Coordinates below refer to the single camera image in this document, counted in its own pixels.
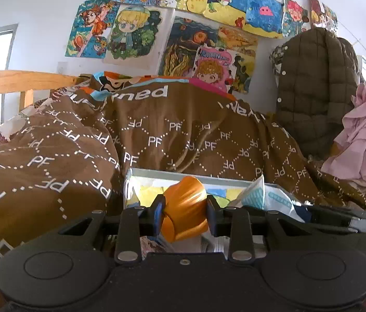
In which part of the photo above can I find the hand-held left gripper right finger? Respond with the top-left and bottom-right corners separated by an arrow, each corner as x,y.
206,195 -> 325,265

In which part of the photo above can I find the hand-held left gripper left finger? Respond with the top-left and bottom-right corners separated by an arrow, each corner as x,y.
45,194 -> 167,265

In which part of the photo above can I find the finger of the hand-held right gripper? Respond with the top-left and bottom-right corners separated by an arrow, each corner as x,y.
316,221 -> 361,235
297,204 -> 366,222

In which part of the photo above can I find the orange ribbed soft roll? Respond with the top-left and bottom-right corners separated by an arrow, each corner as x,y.
161,175 -> 210,244

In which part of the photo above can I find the white printed sock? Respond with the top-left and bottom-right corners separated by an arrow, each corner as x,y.
140,234 -> 167,255

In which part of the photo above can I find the grey box with cartoon lining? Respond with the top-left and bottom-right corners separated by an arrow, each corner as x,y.
124,168 -> 268,210

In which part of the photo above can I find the striped blue white garment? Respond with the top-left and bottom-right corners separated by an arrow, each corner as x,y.
228,175 -> 305,223

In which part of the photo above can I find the pink cloth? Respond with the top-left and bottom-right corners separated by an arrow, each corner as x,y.
321,84 -> 366,187

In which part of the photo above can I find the brown printed blanket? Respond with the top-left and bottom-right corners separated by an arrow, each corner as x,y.
0,71 -> 366,267

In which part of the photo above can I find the brown puffer jacket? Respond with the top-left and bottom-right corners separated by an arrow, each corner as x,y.
274,28 -> 362,161

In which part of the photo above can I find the pink cartoon boy poster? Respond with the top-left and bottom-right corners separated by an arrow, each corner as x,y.
191,46 -> 236,93

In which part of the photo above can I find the grey floral fabric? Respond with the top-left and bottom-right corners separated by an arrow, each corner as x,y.
269,45 -> 287,75

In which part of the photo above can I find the dark blue swirl painting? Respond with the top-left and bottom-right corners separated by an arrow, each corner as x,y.
158,16 -> 221,79

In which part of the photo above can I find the yellow orange landscape painting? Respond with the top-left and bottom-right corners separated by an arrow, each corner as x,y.
215,26 -> 259,94

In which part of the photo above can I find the colourful character drawing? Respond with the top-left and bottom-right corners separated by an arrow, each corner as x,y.
307,0 -> 339,32

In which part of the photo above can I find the red-haired character drawing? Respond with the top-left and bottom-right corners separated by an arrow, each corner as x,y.
282,0 -> 310,38

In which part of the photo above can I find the blue painting with pink creature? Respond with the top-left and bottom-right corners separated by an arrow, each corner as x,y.
244,0 -> 284,39

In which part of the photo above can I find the blond boy wall poster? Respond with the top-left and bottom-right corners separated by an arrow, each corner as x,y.
103,4 -> 174,70

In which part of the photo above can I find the orange-haired girl wall poster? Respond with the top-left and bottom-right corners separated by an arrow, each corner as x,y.
65,0 -> 120,60

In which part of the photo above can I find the wooden bed rail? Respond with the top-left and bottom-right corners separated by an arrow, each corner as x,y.
0,70 -> 80,137

